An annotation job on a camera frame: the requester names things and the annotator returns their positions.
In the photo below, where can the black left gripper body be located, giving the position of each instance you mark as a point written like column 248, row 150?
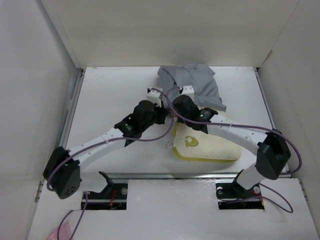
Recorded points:
column 156, row 117

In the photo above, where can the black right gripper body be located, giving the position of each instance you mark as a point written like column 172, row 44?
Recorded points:
column 181, row 120

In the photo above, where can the grey fabric pillowcase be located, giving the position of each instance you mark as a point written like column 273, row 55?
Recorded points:
column 199, row 76

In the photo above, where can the cream and yellow pillow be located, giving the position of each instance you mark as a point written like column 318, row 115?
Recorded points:
column 196, row 146

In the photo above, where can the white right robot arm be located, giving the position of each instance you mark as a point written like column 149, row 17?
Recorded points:
column 271, row 150

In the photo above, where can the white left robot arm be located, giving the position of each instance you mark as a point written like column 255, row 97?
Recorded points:
column 64, row 172

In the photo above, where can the white printed care label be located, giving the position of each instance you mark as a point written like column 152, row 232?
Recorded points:
column 169, row 143

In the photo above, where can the pink plastic bag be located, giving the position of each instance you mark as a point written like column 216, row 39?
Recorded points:
column 64, row 232

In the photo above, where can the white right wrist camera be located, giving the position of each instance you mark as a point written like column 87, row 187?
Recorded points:
column 188, row 90

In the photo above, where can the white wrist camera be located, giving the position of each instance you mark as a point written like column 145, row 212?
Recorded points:
column 188, row 90
column 154, row 96

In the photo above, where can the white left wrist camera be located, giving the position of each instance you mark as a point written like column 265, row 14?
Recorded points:
column 154, row 96

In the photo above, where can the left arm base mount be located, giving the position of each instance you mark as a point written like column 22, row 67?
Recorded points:
column 101, row 192

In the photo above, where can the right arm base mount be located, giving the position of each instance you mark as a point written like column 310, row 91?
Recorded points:
column 231, row 196

